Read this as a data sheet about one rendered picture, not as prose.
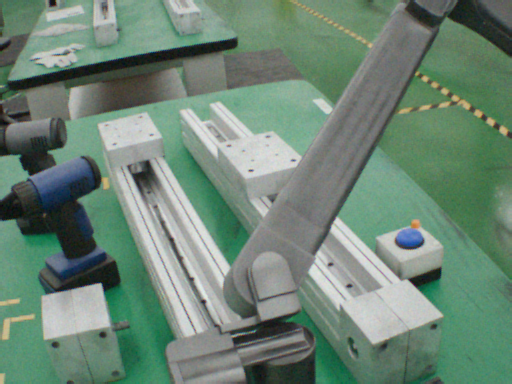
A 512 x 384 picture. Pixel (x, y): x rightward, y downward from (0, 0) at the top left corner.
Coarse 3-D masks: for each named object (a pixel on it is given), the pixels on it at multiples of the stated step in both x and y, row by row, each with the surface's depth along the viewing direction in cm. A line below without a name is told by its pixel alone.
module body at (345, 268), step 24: (192, 120) 139; (216, 120) 145; (192, 144) 141; (216, 144) 126; (216, 168) 123; (240, 192) 110; (240, 216) 114; (336, 240) 93; (360, 240) 91; (336, 264) 91; (360, 264) 87; (384, 264) 85; (312, 288) 86; (336, 288) 82; (360, 288) 88; (312, 312) 88; (336, 312) 79; (336, 336) 81
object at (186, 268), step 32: (160, 160) 122; (128, 192) 112; (160, 192) 119; (128, 224) 117; (160, 224) 106; (192, 224) 100; (160, 256) 93; (192, 256) 99; (160, 288) 89; (192, 288) 90; (192, 320) 79; (224, 320) 84
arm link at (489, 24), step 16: (400, 0) 70; (464, 0) 70; (480, 0) 70; (496, 0) 70; (448, 16) 74; (464, 16) 72; (480, 16) 71; (496, 16) 70; (480, 32) 73; (496, 32) 71
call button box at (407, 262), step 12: (420, 228) 97; (384, 240) 95; (396, 240) 94; (432, 240) 93; (384, 252) 94; (396, 252) 92; (408, 252) 91; (420, 252) 91; (432, 252) 91; (396, 264) 91; (408, 264) 90; (420, 264) 91; (432, 264) 92; (396, 276) 92; (408, 276) 91; (420, 276) 92; (432, 276) 93
